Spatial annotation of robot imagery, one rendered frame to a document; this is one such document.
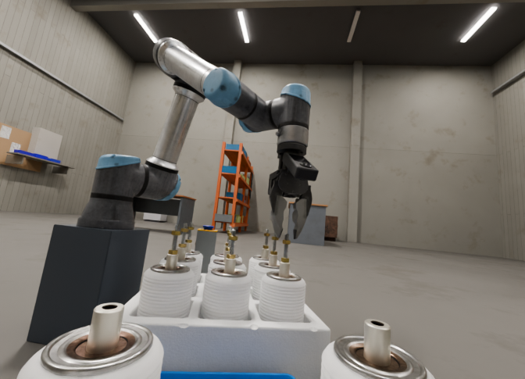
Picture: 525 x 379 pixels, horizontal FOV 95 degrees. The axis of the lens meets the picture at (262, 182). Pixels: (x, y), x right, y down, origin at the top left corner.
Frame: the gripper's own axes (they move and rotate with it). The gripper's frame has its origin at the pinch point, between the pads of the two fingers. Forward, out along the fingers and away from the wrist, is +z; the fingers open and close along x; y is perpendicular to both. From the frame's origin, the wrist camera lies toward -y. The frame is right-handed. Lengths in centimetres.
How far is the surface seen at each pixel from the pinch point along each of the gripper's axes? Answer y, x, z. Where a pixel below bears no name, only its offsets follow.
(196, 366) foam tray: -5.4, 16.6, 23.0
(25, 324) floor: 41, 64, 35
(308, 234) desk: 416, -212, 15
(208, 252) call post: 39.6, 14.0, 10.9
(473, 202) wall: 535, -857, -135
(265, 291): -1.1, 4.5, 12.1
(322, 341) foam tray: -7.6, -5.2, 18.6
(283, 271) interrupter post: -0.2, 0.6, 8.2
